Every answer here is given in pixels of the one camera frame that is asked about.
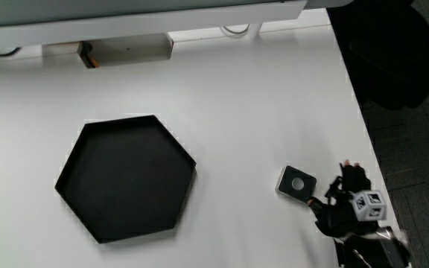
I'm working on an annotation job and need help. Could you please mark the person's right hand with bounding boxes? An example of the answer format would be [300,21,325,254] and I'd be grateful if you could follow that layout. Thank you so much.
[306,159,388,239]

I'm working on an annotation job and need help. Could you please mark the black square speaker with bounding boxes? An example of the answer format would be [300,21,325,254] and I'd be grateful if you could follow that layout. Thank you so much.
[275,165,318,205]

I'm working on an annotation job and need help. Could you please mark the person's right forearm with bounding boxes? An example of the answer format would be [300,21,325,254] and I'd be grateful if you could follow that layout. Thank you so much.
[333,226,413,268]

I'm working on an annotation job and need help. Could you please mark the white desk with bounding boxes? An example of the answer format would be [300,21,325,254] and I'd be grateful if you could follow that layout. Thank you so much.
[0,9,401,268]

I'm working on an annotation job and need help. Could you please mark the white desk partition panel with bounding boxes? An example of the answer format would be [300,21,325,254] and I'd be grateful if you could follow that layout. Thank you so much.
[0,0,355,52]

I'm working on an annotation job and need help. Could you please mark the black office chair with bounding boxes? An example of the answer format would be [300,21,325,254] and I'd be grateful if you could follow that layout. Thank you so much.
[326,0,429,111]

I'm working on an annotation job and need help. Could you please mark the black hexagonal tray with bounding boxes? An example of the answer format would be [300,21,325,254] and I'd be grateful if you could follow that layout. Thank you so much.
[54,114,197,245]

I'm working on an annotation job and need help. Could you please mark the white power box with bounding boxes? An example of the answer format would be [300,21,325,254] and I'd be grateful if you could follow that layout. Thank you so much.
[77,32,174,69]

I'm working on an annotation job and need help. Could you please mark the white support post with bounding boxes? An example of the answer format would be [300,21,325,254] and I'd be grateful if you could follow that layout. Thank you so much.
[247,22,264,39]

